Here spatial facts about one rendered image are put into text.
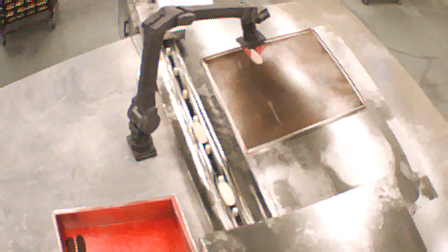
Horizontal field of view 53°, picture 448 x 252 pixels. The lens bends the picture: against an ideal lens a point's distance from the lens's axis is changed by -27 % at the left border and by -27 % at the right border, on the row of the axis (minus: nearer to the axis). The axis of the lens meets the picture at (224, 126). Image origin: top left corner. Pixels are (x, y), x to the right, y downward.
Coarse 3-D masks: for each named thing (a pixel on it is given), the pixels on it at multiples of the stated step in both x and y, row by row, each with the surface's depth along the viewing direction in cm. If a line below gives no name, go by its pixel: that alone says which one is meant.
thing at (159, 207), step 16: (80, 208) 167; (96, 208) 168; (112, 208) 170; (128, 208) 172; (144, 208) 174; (160, 208) 176; (176, 208) 171; (64, 224) 169; (80, 224) 171; (96, 224) 174; (192, 240) 162
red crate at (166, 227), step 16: (112, 224) 176; (128, 224) 177; (144, 224) 177; (160, 224) 178; (176, 224) 179; (64, 240) 168; (96, 240) 170; (112, 240) 171; (128, 240) 172; (144, 240) 172; (160, 240) 173; (176, 240) 174
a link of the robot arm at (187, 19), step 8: (240, 0) 203; (160, 8) 177; (176, 8) 179; (184, 8) 177; (192, 8) 179; (200, 8) 182; (208, 8) 184; (216, 8) 187; (224, 8) 190; (232, 8) 193; (240, 8) 196; (248, 8) 199; (256, 8) 202; (184, 16) 172; (192, 16) 175; (200, 16) 183; (208, 16) 186; (216, 16) 190; (224, 16) 193; (232, 16) 196; (240, 16) 199; (248, 16) 202; (176, 24) 173; (184, 24) 175
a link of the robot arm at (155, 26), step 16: (160, 16) 173; (176, 16) 172; (144, 32) 173; (160, 32) 171; (144, 48) 176; (160, 48) 178; (144, 64) 179; (144, 80) 182; (144, 96) 185; (128, 112) 194; (144, 112) 189; (144, 128) 190
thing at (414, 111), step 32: (320, 0) 281; (192, 32) 252; (224, 32) 252; (288, 32) 255; (352, 32) 260; (192, 64) 235; (384, 64) 243; (384, 96) 226; (416, 96) 228; (224, 128) 210; (416, 128) 212; (256, 192) 190; (416, 224) 175
